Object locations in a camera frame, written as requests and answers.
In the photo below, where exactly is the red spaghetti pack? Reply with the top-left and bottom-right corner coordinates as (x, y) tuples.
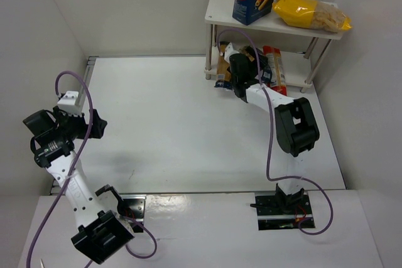
(263, 46), (287, 96)

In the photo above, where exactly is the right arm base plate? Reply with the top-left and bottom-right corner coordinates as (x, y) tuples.
(250, 192), (315, 230)

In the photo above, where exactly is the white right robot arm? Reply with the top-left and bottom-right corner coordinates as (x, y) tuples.
(229, 53), (320, 213)

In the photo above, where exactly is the yellow pasta bag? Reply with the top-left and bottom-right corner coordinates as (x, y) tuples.
(273, 0), (352, 33)

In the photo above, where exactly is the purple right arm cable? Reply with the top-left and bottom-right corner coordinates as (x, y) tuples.
(217, 28), (334, 236)

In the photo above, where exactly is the tricolor fusilli pasta bag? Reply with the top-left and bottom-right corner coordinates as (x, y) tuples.
(239, 45), (273, 86)

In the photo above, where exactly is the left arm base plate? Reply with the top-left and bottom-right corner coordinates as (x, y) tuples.
(117, 195), (146, 225)

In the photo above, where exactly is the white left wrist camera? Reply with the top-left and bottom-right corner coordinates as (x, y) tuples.
(57, 90), (81, 116)

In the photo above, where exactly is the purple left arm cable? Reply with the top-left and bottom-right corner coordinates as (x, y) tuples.
(25, 72), (158, 268)

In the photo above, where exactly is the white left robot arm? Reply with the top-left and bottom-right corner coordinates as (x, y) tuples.
(23, 107), (134, 264)

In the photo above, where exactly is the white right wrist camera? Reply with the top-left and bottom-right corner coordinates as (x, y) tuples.
(223, 43), (240, 63)

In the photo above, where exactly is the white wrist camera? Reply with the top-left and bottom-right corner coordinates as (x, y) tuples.
(223, 43), (240, 63)
(57, 90), (81, 116)

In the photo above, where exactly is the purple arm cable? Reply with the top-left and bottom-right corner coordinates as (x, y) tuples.
(25, 72), (158, 268)
(217, 28), (334, 236)

